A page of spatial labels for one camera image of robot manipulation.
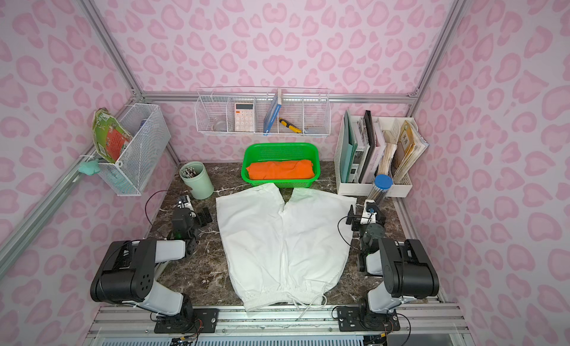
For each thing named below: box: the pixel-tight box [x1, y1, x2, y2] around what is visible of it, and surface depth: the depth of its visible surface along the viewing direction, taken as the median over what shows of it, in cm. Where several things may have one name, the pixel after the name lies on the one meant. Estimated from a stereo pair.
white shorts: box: [215, 182, 357, 312], surface depth 90 cm
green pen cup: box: [179, 161, 215, 201], surface depth 101 cm
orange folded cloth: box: [246, 159, 315, 180], surface depth 109 cm
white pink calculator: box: [234, 103, 254, 133], surface depth 97 cm
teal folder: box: [339, 109, 359, 184], surface depth 92 cm
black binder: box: [359, 109, 378, 184], surface depth 95 cm
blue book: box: [263, 88, 283, 136], surface depth 90 cm
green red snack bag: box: [92, 107, 133, 163], surface depth 74 cm
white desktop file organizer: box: [334, 113, 417, 198], surface depth 100 cm
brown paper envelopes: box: [391, 119, 430, 184], surface depth 100 cm
